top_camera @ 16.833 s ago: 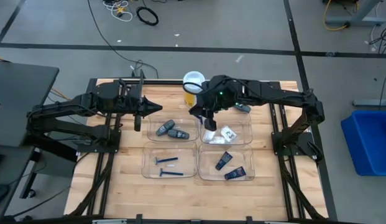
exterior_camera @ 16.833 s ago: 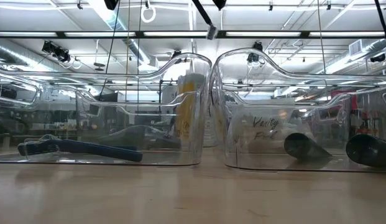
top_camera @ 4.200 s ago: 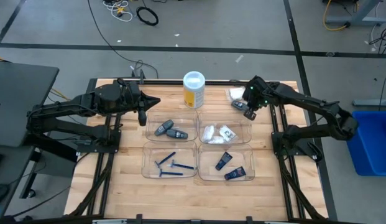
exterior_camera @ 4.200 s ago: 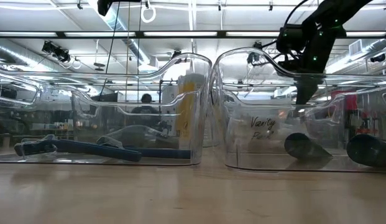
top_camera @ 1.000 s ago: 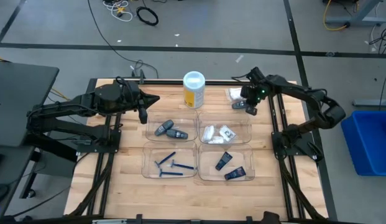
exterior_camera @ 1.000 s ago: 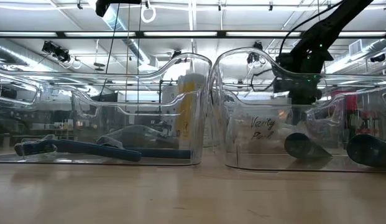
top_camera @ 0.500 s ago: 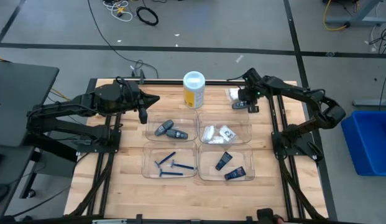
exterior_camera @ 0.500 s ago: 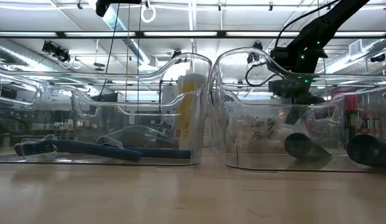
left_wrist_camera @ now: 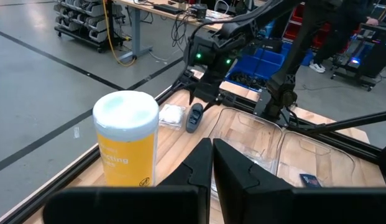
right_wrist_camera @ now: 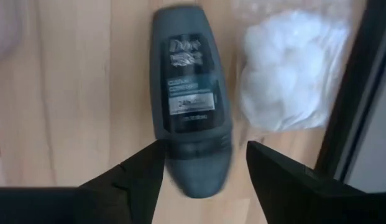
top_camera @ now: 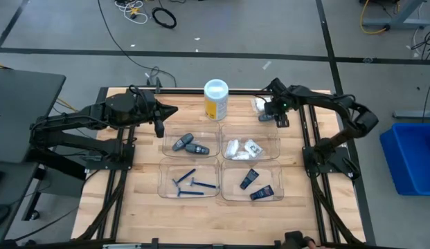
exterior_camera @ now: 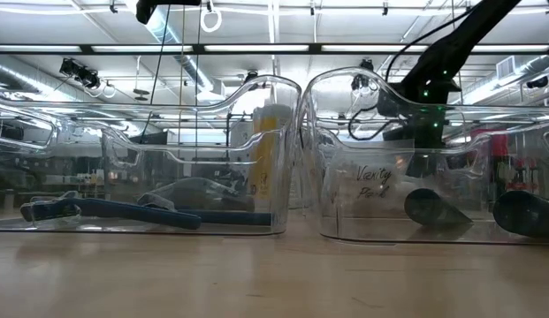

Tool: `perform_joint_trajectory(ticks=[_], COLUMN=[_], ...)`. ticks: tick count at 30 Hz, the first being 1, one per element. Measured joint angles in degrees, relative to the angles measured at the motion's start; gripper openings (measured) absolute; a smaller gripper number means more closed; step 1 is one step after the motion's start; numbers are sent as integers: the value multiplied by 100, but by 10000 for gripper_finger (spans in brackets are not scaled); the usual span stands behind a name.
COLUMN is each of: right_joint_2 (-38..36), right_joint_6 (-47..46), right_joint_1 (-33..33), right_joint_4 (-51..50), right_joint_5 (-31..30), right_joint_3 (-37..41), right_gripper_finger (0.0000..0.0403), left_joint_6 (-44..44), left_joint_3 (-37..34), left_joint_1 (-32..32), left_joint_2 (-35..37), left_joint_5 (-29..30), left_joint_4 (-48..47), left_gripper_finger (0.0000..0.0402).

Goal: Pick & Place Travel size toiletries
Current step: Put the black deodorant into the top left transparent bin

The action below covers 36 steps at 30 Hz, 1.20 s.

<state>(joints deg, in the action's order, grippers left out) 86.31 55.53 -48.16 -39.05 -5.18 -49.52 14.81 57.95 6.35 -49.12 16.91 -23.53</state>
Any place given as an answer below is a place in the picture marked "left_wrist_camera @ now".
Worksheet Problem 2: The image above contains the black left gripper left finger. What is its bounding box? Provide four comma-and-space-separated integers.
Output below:
42, 138, 214, 224

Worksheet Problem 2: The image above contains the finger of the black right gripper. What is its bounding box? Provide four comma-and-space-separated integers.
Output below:
202, 95, 225, 113
186, 86, 198, 106

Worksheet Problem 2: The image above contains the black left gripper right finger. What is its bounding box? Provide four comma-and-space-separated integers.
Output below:
213, 138, 386, 224

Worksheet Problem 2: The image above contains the white vanity pack pouch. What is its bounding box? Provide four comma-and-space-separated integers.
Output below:
158, 103, 186, 131

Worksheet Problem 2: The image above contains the dark blue tube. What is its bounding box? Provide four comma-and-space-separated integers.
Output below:
299, 173, 323, 189

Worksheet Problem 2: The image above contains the blue storage bin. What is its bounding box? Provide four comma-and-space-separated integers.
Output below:
281, 42, 315, 67
232, 45, 287, 81
224, 70, 269, 93

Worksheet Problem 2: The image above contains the clear plastic bin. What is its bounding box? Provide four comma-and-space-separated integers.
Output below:
275, 129, 357, 189
207, 106, 284, 202

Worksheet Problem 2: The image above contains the yellow canister with white lid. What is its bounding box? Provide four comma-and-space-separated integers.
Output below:
92, 90, 160, 188

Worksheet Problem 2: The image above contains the small black box device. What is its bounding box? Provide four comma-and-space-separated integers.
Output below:
189, 3, 208, 21

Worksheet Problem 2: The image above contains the black keyboard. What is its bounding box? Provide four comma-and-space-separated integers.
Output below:
152, 3, 185, 16

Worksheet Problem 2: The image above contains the red cabinet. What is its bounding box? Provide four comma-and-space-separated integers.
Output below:
282, 2, 361, 54

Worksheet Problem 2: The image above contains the wooden desk with grey legs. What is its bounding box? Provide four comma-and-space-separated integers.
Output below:
113, 0, 232, 63

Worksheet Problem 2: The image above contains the black rack with grey parts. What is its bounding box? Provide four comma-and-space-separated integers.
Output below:
52, 0, 126, 54

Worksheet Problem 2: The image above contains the person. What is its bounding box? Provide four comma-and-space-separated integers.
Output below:
308, 0, 380, 75

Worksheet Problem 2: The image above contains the black computer cart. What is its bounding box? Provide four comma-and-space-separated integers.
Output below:
330, 22, 386, 92

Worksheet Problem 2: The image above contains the black metal table frame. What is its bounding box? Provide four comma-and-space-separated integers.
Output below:
0, 70, 386, 224

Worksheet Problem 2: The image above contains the yellow cable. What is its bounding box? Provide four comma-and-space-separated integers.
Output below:
101, 0, 137, 68

